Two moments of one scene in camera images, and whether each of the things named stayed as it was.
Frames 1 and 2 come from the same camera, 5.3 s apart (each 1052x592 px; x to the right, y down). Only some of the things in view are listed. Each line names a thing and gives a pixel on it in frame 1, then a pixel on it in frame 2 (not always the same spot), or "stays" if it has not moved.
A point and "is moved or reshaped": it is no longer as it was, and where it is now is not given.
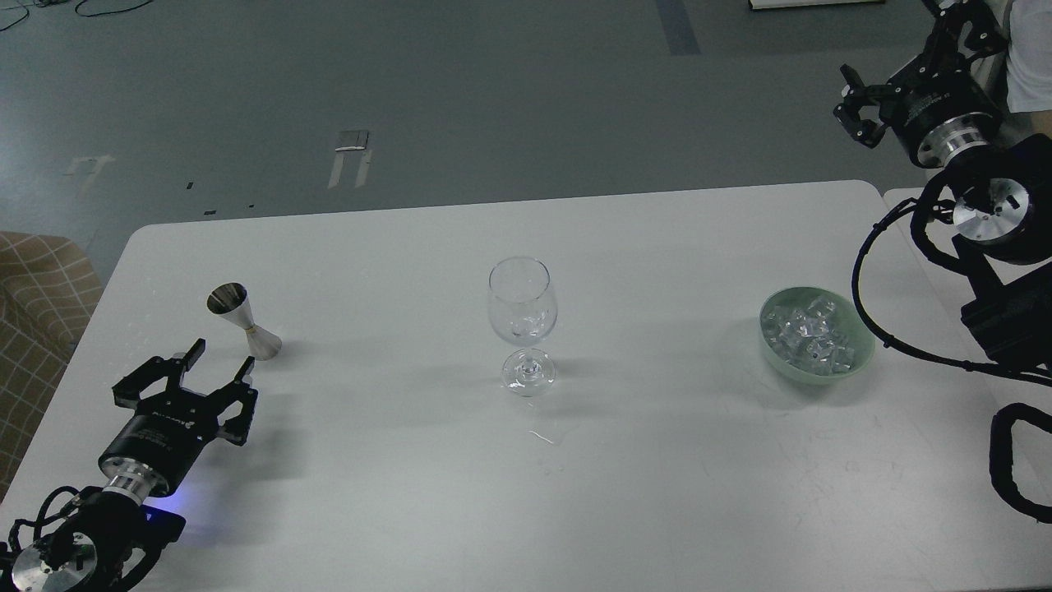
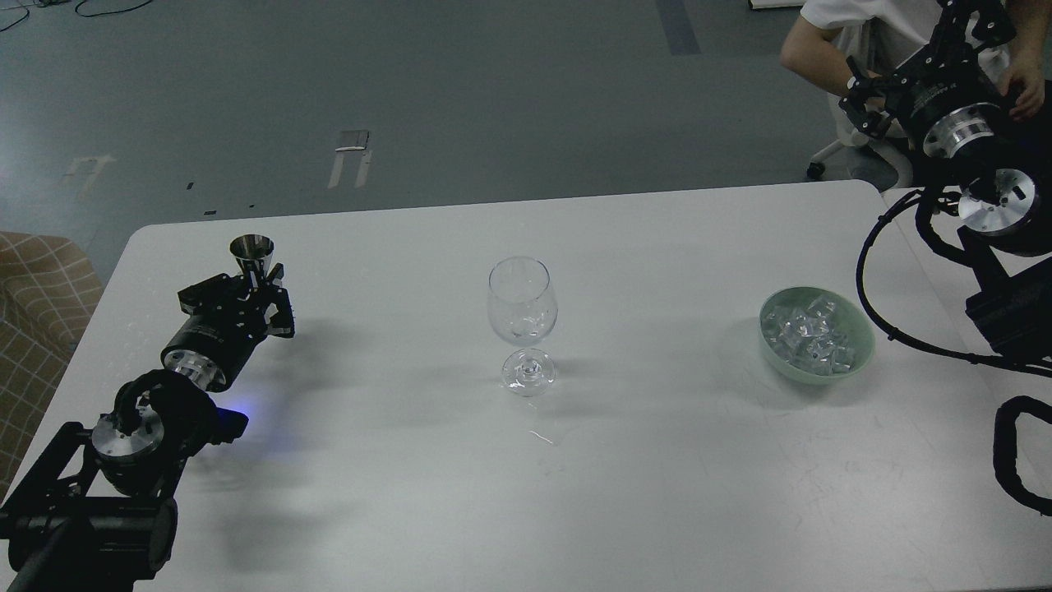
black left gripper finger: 236,429 -> 279,314
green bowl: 816,335 stays
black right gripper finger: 860,111 stays
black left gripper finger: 126,392 -> 211,293
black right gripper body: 942,108 stays
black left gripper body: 155,449 -> 211,344
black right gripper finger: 989,32 stays
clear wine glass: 523,308 stays
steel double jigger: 231,302 is moved or reshaped
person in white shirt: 1028,25 stays
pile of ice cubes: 810,336 stays
